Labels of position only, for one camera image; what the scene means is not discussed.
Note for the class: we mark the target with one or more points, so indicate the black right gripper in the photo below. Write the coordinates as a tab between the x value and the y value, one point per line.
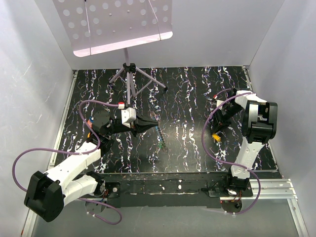
218	122

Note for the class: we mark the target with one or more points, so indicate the yellow capped key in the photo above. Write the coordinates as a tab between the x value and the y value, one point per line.
216	137

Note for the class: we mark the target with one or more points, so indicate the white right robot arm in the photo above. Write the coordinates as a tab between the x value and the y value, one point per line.
259	125

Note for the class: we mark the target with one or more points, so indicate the white perforated music stand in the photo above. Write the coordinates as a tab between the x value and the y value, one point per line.
99	26

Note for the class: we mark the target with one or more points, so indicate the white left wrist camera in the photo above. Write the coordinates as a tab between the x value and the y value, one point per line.
128	114

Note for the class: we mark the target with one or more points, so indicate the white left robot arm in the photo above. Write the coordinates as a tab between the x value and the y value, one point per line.
49	192

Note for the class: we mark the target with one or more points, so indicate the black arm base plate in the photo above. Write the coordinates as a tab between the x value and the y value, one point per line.
199	189

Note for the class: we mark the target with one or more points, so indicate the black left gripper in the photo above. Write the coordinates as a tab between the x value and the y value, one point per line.
141	128

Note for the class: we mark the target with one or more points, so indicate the orange blue toy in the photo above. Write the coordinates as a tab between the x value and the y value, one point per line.
90	122

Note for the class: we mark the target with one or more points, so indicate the aluminium rail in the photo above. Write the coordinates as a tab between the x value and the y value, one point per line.
273	189

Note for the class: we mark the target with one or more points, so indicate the green capped key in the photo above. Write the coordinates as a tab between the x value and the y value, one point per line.
162	146

